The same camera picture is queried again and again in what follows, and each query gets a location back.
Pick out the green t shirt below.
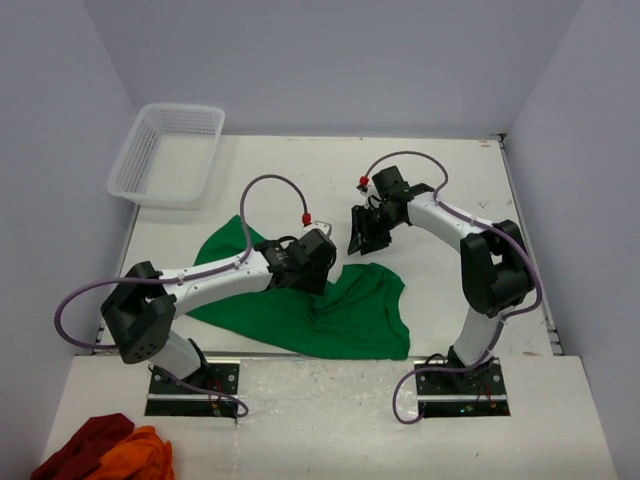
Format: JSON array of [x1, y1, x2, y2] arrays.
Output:
[[185, 214, 412, 362]]

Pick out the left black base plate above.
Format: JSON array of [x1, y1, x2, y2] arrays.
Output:
[[144, 361, 240, 419]]

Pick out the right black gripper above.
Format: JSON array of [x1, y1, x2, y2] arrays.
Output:
[[349, 205, 403, 256]]

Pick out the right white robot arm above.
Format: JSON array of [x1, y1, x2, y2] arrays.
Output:
[[347, 167, 535, 393]]

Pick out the orange t shirt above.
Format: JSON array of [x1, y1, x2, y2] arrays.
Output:
[[88, 426, 176, 479]]

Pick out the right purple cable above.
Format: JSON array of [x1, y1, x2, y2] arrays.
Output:
[[391, 151, 544, 425]]

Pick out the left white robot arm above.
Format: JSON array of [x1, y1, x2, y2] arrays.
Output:
[[100, 227, 337, 393]]

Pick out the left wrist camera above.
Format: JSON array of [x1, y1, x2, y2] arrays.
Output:
[[313, 221, 333, 237]]

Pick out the dark red t shirt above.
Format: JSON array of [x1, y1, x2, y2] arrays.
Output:
[[31, 413, 134, 479]]

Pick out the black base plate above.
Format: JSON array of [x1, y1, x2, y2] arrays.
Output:
[[415, 358, 511, 419], [144, 361, 240, 419]]

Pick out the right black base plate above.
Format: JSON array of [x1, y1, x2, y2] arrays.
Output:
[[415, 358, 511, 419]]

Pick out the white plastic basket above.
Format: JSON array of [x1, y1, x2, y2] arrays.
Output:
[[106, 103, 225, 210]]

